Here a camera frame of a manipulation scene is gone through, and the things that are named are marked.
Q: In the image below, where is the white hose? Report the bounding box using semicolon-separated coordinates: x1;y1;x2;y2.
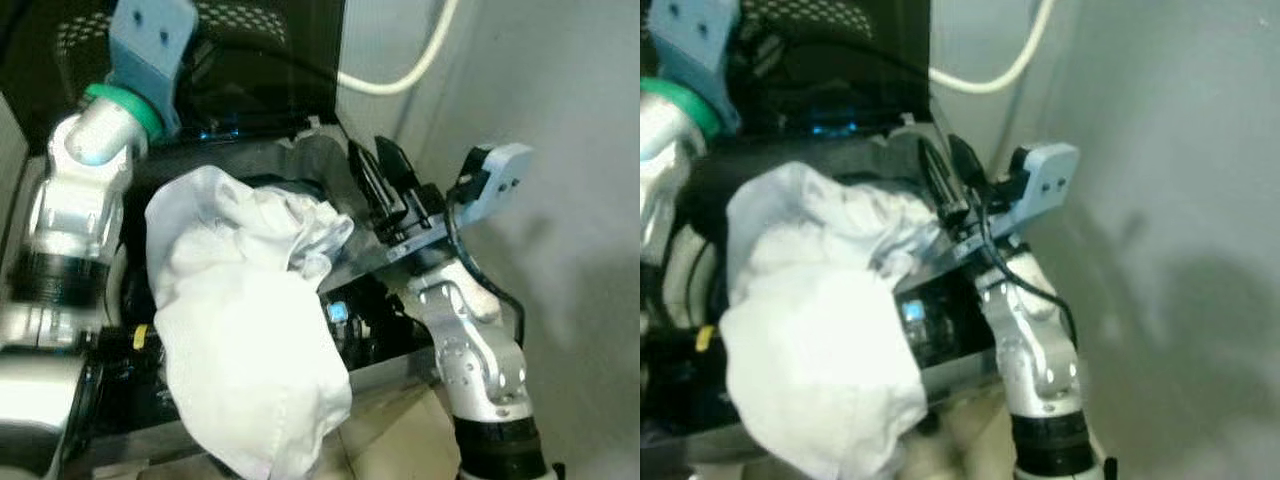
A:
930;0;1057;95
338;0;461;97

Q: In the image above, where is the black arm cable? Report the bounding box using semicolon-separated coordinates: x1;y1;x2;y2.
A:
973;185;1079;346
445;175;528;346

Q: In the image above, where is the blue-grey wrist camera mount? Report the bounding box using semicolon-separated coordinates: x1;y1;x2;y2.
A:
648;0;743;136
108;0;198;138
385;143;534;265
958;143;1081;267

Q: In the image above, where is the white shirt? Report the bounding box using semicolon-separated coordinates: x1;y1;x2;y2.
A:
145;165;356;480
718;163;946;480

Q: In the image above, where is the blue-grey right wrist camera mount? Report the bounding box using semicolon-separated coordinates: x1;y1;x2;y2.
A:
385;143;534;265
958;143;1081;267

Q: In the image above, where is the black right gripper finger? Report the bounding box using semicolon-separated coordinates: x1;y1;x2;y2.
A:
347;140;388;227
917;137;953;227
375;135;422;207
947;132;992;199

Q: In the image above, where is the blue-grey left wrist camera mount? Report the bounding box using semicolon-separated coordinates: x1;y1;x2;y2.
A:
108;0;198;138
648;0;743;136

